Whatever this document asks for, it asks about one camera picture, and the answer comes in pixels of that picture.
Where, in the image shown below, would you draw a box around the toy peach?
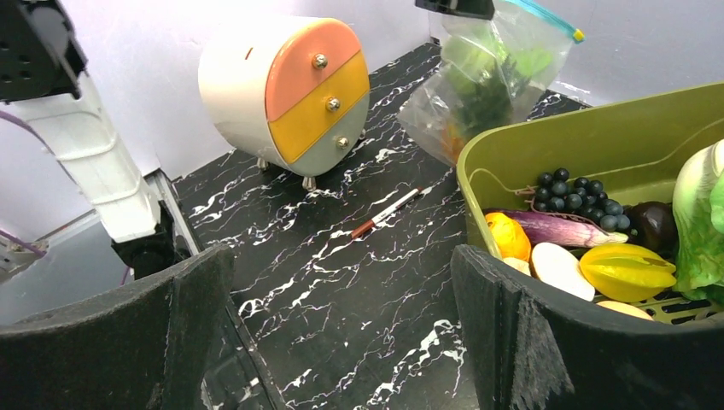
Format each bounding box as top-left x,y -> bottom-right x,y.
596,301 -> 653,320

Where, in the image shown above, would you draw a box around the clear zip top bag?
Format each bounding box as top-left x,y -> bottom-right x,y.
397,0 -> 585,166

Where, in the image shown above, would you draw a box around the toy pineapple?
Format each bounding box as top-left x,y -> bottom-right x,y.
443,61 -> 529,163

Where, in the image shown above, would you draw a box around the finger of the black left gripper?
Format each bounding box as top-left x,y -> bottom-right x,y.
414,0 -> 495,21

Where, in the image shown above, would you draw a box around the toy mushroom half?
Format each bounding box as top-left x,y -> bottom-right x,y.
530,243 -> 595,302

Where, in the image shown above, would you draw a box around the toy napa cabbage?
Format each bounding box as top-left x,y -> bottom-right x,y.
673,141 -> 723,306

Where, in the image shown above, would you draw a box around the olive green plastic bin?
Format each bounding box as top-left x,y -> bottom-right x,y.
455,81 -> 724,326

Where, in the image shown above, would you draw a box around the black toy grapes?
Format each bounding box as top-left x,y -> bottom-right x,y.
516,167 -> 632,233

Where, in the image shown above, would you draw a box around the red and white pen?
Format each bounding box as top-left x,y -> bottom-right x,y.
351,187 -> 422,239

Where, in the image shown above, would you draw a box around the green toy star fruit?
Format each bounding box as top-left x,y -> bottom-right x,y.
505,47 -> 553,79

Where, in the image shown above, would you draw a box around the yellow toy star fruit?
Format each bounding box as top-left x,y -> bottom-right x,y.
579,243 -> 676,302

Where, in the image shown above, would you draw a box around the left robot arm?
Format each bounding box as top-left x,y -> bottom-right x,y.
1,1 -> 371,278

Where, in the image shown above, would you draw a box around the dark purple toy plum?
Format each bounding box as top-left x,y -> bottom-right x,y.
624,201 -> 678,253

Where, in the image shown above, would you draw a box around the orange toy fruit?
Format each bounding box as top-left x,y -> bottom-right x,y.
485,212 -> 532,262

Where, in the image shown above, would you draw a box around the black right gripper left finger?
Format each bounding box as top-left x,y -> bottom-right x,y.
1,245 -> 235,409

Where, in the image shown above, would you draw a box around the green toy cabbage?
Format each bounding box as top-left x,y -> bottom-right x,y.
441,32 -> 509,82

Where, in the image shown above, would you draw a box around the purple toy eggplant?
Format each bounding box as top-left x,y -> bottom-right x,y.
483,208 -> 629,248

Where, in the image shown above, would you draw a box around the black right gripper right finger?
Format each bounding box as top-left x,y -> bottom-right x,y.
450,245 -> 723,409

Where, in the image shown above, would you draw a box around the beige toy garlic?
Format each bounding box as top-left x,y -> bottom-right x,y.
503,257 -> 532,277

